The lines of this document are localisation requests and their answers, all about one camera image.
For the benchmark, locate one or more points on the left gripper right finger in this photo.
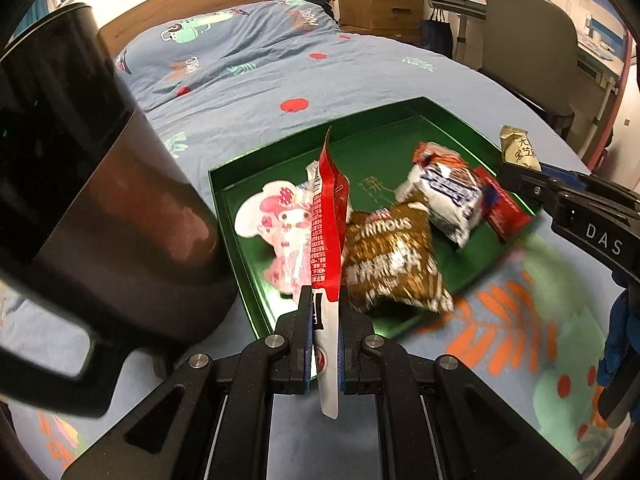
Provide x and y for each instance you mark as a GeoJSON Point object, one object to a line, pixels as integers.
{"type": "Point", "coordinates": [437, 419]}

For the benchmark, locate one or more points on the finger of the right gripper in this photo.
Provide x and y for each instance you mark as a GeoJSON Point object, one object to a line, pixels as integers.
{"type": "Point", "coordinates": [591, 183]}
{"type": "Point", "coordinates": [542, 185]}

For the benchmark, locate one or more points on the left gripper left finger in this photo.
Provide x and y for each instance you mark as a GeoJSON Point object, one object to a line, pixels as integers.
{"type": "Point", "coordinates": [211, 419]}

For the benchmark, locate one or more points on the dark red snack bar packet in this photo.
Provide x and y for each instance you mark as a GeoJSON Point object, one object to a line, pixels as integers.
{"type": "Point", "coordinates": [500, 209]}

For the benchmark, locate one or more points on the olive sesame candy packet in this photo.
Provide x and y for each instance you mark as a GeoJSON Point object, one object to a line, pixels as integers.
{"type": "Point", "coordinates": [516, 148]}

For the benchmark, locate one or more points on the white blue cake packet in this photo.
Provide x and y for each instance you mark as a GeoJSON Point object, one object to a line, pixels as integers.
{"type": "Point", "coordinates": [454, 195]}

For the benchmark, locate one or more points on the brown gold snack packet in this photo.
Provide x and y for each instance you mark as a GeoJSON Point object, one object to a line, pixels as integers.
{"type": "Point", "coordinates": [389, 255]}

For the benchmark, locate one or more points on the red white spicy snack pouch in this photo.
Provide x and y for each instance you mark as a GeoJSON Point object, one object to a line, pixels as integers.
{"type": "Point", "coordinates": [329, 210]}

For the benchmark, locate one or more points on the pink cartoon snack packet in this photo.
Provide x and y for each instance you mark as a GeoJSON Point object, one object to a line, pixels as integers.
{"type": "Point", "coordinates": [281, 215]}

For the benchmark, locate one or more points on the orange wafer biscuit packet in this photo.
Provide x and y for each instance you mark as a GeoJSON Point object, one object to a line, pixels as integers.
{"type": "Point", "coordinates": [429, 153]}

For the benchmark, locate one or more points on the clear pink candy packet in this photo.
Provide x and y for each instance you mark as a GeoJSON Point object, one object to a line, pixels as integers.
{"type": "Point", "coordinates": [312, 179]}

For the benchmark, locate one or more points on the blue gloved right hand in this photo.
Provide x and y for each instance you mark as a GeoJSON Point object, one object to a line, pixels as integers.
{"type": "Point", "coordinates": [618, 369]}

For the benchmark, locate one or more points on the blue patterned bedspread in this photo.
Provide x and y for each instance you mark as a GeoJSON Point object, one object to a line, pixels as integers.
{"type": "Point", "coordinates": [533, 328]}

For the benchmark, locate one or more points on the desk with clutter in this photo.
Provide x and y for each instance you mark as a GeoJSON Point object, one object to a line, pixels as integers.
{"type": "Point", "coordinates": [603, 66]}

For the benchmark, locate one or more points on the beige office chair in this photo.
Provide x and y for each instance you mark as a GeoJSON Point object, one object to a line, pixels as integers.
{"type": "Point", "coordinates": [530, 48]}

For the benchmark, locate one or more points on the green shallow tray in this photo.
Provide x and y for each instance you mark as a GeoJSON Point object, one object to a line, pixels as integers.
{"type": "Point", "coordinates": [373, 149]}

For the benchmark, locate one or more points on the dark shopping bag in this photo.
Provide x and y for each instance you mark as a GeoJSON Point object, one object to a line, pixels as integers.
{"type": "Point", "coordinates": [436, 34]}

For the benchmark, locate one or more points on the wooden nightstand drawers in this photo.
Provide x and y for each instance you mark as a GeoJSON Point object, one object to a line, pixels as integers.
{"type": "Point", "coordinates": [392, 19]}

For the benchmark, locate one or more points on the wooden headboard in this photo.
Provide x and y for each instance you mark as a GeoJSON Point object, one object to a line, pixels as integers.
{"type": "Point", "coordinates": [118, 32]}

